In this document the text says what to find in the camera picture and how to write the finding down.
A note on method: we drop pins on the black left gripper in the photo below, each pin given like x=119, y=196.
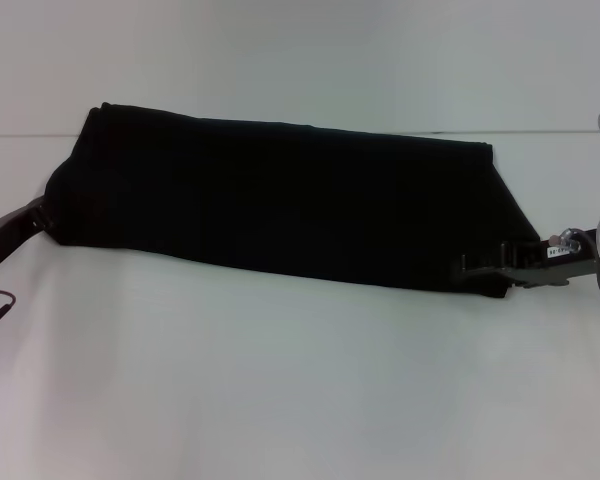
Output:
x=5, y=232

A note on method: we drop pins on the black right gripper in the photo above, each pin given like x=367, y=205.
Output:
x=550, y=265

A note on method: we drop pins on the black shirt with FREE! print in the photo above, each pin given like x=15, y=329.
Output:
x=280, y=200

